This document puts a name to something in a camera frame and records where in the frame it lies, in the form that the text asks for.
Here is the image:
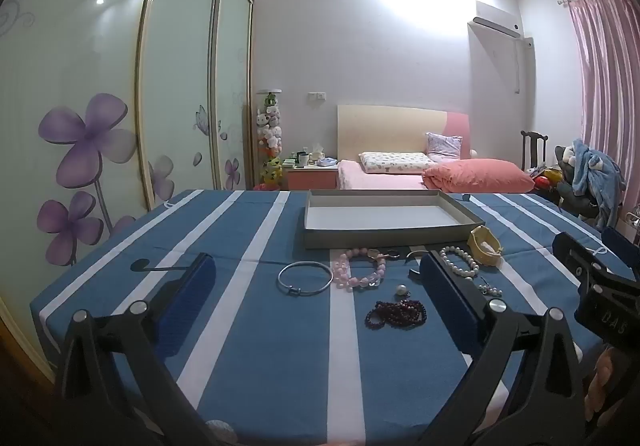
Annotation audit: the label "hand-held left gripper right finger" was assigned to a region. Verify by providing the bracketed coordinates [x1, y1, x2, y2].
[419, 250, 586, 446]

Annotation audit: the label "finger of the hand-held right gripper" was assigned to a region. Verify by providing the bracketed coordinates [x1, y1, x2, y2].
[602, 227, 640, 271]
[552, 232, 621, 299]

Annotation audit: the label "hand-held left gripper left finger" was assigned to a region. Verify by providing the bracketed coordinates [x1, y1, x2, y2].
[54, 253, 236, 446]

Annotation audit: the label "dark red bead bracelet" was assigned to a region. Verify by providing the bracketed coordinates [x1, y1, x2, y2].
[364, 298, 427, 331]

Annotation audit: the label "silver bangle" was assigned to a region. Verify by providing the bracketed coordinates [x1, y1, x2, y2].
[277, 262, 334, 297]

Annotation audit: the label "grey cardboard tray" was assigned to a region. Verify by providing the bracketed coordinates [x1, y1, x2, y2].
[302, 189, 486, 251]

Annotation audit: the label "pink bead bracelet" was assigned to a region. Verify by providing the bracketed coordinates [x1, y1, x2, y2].
[331, 248, 388, 291]

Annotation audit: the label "person's right hand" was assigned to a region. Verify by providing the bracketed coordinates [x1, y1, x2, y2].
[585, 343, 623, 422]

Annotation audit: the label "black chair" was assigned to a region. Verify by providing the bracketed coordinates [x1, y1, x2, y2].
[550, 146, 601, 221]

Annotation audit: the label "blue fleece garment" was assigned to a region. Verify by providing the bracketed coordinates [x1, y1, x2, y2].
[570, 139, 627, 229]

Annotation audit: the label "red and yellow toys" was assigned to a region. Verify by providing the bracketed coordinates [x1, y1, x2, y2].
[532, 166, 562, 191]

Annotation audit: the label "folded coral duvet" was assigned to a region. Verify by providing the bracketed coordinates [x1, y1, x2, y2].
[421, 158, 536, 194]

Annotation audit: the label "dark wooden chair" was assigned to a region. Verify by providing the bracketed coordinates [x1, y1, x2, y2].
[520, 130, 551, 171]

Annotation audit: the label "white patterned pillow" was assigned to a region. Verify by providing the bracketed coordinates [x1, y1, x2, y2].
[359, 152, 437, 175]

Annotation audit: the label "purple floral pillow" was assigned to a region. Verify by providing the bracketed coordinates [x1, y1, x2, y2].
[425, 132, 463, 163]

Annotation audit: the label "pink curtain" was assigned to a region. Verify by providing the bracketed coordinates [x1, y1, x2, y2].
[567, 0, 640, 247]

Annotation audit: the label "pink nightstand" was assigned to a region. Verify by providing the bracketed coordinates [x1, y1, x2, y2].
[285, 161, 340, 191]

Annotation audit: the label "beige pink headboard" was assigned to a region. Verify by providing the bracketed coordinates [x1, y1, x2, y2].
[337, 104, 472, 161]

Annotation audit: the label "tower of plush toys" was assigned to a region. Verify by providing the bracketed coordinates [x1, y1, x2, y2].
[252, 89, 286, 189]

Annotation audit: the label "air conditioner pipe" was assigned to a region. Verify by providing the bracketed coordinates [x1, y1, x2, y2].
[514, 36, 532, 94]

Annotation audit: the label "floral glass wardrobe door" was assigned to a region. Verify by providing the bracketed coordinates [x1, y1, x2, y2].
[135, 0, 223, 211]
[0, 0, 168, 377]
[210, 0, 256, 191]

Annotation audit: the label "white air conditioner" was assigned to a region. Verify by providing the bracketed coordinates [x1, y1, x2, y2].
[472, 0, 523, 39]

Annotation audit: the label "white pearl bracelet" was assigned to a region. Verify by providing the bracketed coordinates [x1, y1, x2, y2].
[439, 246, 481, 279]

